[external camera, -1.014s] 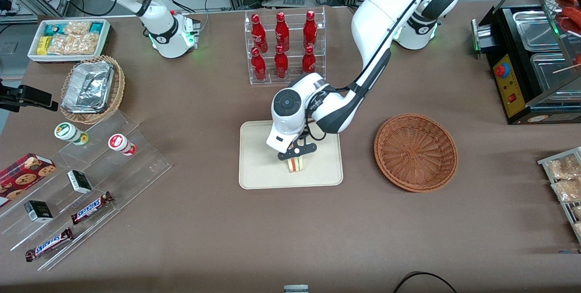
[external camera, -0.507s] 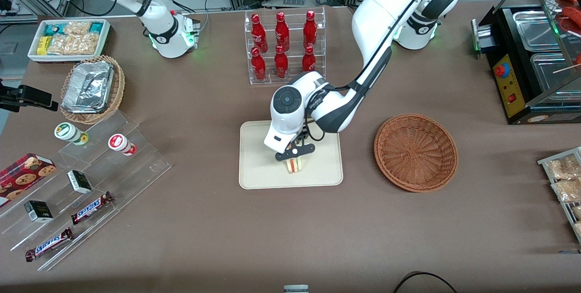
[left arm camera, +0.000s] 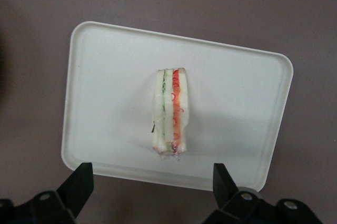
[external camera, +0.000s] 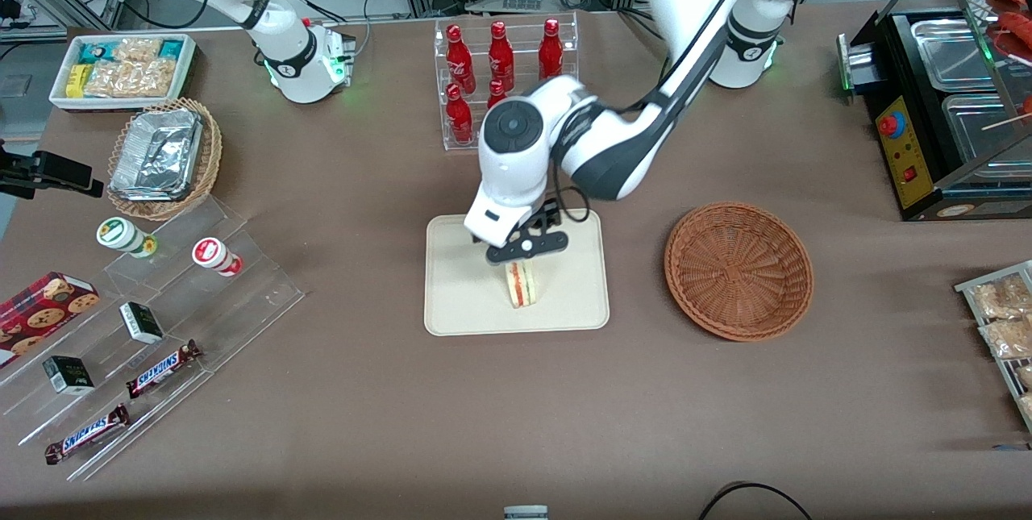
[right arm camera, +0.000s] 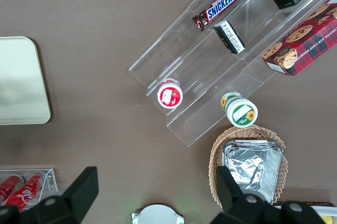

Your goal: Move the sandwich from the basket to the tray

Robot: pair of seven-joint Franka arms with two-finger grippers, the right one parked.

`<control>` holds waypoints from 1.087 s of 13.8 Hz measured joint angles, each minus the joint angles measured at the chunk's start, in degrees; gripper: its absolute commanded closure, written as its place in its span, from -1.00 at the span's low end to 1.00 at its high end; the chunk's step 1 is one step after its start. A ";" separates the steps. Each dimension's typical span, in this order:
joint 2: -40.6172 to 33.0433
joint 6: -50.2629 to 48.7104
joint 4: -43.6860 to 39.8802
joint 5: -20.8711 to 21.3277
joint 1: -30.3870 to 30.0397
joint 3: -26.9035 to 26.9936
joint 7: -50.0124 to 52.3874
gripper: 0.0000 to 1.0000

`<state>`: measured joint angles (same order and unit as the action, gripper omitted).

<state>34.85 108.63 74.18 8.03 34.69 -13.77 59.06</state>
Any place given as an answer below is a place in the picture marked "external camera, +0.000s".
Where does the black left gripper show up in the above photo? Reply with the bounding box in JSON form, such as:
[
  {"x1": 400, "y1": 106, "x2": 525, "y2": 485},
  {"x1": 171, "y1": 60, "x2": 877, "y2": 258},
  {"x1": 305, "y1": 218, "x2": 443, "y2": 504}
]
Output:
[{"x1": 485, "y1": 199, "x2": 569, "y2": 269}]

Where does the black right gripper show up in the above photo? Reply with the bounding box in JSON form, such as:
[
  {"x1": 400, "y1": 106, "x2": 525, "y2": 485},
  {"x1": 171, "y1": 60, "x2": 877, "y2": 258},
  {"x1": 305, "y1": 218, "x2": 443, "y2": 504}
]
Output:
[{"x1": 0, "y1": 141, "x2": 104, "y2": 200}]

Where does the triangle sandwich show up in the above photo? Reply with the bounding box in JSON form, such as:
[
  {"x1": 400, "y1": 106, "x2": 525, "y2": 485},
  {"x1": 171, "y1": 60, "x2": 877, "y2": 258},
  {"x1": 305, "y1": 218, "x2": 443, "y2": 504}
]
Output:
[{"x1": 505, "y1": 260, "x2": 539, "y2": 310}]

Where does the cream plastic tray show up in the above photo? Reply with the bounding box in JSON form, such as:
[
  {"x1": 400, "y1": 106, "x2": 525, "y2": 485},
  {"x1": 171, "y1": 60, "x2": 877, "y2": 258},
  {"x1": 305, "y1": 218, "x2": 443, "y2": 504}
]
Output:
[{"x1": 424, "y1": 210, "x2": 610, "y2": 337}]

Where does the light wicker basket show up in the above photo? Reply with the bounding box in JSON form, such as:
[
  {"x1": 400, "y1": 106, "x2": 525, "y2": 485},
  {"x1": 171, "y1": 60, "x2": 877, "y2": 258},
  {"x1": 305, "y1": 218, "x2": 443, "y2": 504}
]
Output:
[{"x1": 106, "y1": 97, "x2": 223, "y2": 222}]

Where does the brown wicker basket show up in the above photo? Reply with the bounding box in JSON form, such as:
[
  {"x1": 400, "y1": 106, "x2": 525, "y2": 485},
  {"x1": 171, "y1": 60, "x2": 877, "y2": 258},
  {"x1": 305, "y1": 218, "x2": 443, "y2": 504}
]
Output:
[{"x1": 664, "y1": 202, "x2": 814, "y2": 343}]

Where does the tray of packaged snacks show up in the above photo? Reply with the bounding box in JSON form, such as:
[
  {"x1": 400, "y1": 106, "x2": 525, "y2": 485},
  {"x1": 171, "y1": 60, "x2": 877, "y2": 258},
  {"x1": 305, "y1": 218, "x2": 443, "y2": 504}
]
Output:
[{"x1": 955, "y1": 260, "x2": 1032, "y2": 434}]

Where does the green lid sunflower cup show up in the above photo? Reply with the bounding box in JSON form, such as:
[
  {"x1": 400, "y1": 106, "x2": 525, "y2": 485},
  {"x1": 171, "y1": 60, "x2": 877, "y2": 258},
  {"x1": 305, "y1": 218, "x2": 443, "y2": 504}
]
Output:
[{"x1": 96, "y1": 216, "x2": 159, "y2": 260}]

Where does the white snack bin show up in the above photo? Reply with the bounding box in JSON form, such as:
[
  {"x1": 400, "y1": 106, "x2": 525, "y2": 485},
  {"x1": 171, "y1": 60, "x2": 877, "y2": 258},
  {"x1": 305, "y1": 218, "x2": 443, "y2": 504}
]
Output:
[{"x1": 48, "y1": 33, "x2": 199, "y2": 114}]

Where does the aluminium foil container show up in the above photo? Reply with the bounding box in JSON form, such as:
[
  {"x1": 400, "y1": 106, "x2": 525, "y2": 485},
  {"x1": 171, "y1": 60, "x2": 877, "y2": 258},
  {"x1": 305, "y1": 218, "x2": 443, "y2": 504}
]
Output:
[{"x1": 110, "y1": 107, "x2": 204, "y2": 203}]

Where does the yellow snack packet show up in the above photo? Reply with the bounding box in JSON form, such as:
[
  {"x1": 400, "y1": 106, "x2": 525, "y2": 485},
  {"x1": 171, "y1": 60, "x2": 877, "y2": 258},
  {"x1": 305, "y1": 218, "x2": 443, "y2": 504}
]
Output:
[{"x1": 64, "y1": 63, "x2": 94, "y2": 99}]

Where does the clear bag of crackers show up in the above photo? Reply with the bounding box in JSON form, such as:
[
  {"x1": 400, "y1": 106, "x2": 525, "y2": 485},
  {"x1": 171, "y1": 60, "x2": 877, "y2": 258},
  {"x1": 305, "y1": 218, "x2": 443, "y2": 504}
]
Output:
[
  {"x1": 85, "y1": 60, "x2": 150, "y2": 98},
  {"x1": 113, "y1": 38, "x2": 162, "y2": 63},
  {"x1": 137, "y1": 59, "x2": 182, "y2": 98}
]

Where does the red chocolate chip cookie box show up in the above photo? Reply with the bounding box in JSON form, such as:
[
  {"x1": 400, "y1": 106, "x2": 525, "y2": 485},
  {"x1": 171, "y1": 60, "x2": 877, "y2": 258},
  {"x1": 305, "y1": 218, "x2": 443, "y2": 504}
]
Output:
[{"x1": 0, "y1": 271, "x2": 101, "y2": 369}]

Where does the red lid yogurt cup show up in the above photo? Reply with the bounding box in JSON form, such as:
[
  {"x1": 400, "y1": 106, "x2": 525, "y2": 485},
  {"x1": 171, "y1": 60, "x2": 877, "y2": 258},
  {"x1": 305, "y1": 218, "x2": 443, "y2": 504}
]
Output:
[{"x1": 191, "y1": 236, "x2": 243, "y2": 278}]

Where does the small black carton box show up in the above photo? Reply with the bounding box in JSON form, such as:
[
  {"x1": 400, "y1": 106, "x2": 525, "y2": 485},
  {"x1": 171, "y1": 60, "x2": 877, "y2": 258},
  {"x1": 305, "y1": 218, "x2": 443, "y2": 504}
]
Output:
[{"x1": 119, "y1": 302, "x2": 165, "y2": 346}]

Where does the clear acrylic bottle rack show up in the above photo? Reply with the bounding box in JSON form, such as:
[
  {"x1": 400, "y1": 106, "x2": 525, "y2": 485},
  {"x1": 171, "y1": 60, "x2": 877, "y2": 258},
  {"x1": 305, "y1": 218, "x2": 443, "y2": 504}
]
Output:
[{"x1": 434, "y1": 10, "x2": 581, "y2": 152}]

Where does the Snickers chocolate bar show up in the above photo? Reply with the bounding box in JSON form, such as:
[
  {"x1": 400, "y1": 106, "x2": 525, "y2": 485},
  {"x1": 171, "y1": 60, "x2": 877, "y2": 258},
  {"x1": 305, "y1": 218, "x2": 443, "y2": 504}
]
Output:
[
  {"x1": 125, "y1": 339, "x2": 203, "y2": 401},
  {"x1": 44, "y1": 403, "x2": 131, "y2": 467}
]

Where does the clear acrylic tiered stand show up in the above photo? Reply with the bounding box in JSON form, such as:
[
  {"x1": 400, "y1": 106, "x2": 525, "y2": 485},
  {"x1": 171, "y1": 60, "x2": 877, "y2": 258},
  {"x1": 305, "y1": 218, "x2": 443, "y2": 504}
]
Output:
[{"x1": 0, "y1": 196, "x2": 306, "y2": 483}]

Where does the black food warmer case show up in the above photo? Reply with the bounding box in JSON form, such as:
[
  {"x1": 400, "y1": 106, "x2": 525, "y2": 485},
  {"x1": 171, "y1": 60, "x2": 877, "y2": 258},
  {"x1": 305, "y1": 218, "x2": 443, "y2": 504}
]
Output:
[{"x1": 836, "y1": 0, "x2": 1032, "y2": 223}]

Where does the steel food pan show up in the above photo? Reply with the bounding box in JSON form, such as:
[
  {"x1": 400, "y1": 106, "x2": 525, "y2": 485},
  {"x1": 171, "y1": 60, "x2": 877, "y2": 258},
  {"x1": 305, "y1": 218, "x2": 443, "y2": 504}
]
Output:
[
  {"x1": 909, "y1": 17, "x2": 994, "y2": 94},
  {"x1": 941, "y1": 93, "x2": 1032, "y2": 176}
]

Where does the black cable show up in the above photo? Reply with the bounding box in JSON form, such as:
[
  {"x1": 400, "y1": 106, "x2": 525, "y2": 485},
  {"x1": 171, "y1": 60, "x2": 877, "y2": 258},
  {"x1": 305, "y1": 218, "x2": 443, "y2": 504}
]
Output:
[{"x1": 697, "y1": 481, "x2": 814, "y2": 520}]

